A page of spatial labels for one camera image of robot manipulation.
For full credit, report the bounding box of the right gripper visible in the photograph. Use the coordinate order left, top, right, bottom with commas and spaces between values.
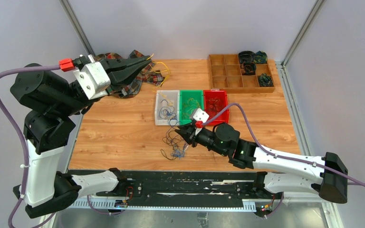
175, 122, 227, 157

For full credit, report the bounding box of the cable bundle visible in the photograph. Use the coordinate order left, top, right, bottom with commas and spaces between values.
160, 118, 190, 161

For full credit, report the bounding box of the yellow cable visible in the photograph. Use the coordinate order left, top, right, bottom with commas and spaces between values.
182, 98, 203, 117
148, 53, 174, 108

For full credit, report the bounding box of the brown cable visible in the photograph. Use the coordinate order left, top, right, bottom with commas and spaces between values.
206, 98, 227, 117

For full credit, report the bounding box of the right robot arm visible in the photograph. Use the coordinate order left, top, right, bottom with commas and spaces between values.
176, 123, 348, 204

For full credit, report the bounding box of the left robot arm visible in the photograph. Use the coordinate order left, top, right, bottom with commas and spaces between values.
10, 56, 151, 219

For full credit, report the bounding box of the white plastic bin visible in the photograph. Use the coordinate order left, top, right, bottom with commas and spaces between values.
154, 90, 180, 126

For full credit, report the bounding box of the green plastic bin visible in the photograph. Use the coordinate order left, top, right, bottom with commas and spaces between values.
179, 90, 204, 125

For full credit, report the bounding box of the red plastic bin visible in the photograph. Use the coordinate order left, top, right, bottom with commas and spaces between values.
203, 90, 230, 126

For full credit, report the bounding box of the wooden compartment tray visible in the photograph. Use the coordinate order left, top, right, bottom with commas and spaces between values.
207, 54, 277, 94

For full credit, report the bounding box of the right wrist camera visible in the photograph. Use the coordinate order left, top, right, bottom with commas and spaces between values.
190, 108, 209, 128

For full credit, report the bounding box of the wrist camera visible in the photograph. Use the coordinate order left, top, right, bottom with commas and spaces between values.
190, 108, 209, 128
73, 62, 110, 100

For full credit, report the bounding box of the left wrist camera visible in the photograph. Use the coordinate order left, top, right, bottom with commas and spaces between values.
73, 62, 110, 100

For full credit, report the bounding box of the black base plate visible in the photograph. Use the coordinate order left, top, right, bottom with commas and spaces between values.
69, 170, 285, 209

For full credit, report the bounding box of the dark coiled cable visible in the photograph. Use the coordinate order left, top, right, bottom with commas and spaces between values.
241, 62, 258, 76

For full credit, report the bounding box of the black coiled cable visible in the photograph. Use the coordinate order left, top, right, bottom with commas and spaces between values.
238, 50, 256, 65

